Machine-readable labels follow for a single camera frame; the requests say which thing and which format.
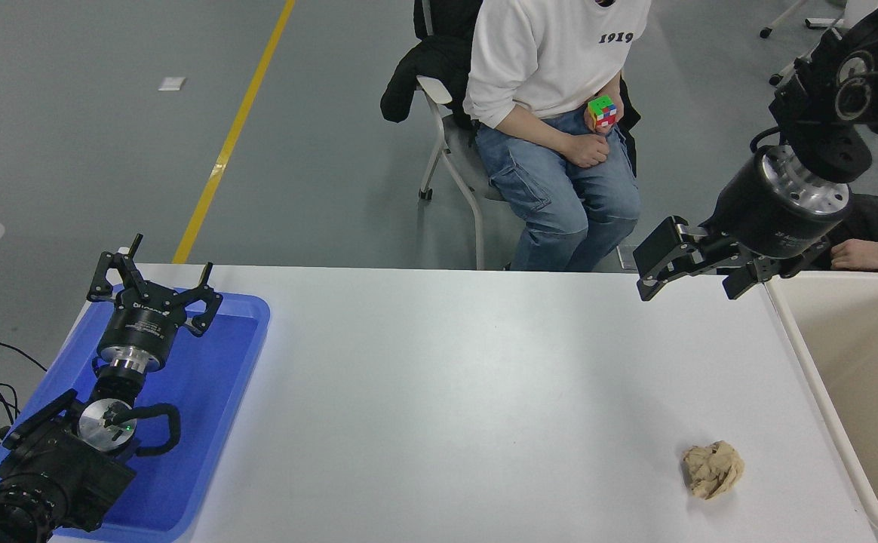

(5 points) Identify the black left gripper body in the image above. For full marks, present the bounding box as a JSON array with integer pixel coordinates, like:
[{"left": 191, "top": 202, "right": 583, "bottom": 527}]
[{"left": 98, "top": 285, "right": 189, "bottom": 355}]

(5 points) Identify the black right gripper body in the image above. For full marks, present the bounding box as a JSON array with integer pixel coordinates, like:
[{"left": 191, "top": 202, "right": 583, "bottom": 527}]
[{"left": 711, "top": 153, "right": 851, "bottom": 259}]

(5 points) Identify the colourful puzzle cube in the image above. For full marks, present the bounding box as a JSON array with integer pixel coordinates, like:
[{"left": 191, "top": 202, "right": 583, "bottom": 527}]
[{"left": 587, "top": 95, "right": 619, "bottom": 130}]

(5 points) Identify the tan paper ball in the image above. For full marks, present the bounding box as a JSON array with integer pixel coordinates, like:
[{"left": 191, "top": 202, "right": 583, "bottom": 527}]
[{"left": 682, "top": 440, "right": 745, "bottom": 501}]

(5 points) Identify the person's hand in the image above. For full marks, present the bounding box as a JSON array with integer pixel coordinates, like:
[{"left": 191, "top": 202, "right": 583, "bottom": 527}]
[{"left": 830, "top": 238, "right": 878, "bottom": 273}]

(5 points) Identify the person's right hand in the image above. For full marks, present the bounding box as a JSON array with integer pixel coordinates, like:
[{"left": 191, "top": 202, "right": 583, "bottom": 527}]
[{"left": 563, "top": 132, "right": 611, "bottom": 169}]

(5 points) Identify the person's left hand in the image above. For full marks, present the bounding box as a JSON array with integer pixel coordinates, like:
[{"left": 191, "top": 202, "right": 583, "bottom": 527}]
[{"left": 585, "top": 79, "right": 627, "bottom": 139}]

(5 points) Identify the blue plastic tray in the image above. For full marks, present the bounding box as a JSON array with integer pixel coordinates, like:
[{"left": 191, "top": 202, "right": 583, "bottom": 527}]
[{"left": 0, "top": 285, "right": 272, "bottom": 542}]

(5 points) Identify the large pale bin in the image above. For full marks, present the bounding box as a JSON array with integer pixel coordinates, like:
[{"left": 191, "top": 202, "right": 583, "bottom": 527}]
[{"left": 763, "top": 270, "right": 878, "bottom": 540}]

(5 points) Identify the white rolling stand leg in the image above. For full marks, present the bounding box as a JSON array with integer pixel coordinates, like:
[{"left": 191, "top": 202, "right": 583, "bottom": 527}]
[{"left": 760, "top": 0, "right": 849, "bottom": 39}]

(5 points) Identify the white frame grey seat chair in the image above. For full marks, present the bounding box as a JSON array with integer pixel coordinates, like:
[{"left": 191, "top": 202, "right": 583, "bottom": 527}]
[{"left": 415, "top": 0, "right": 515, "bottom": 271}]

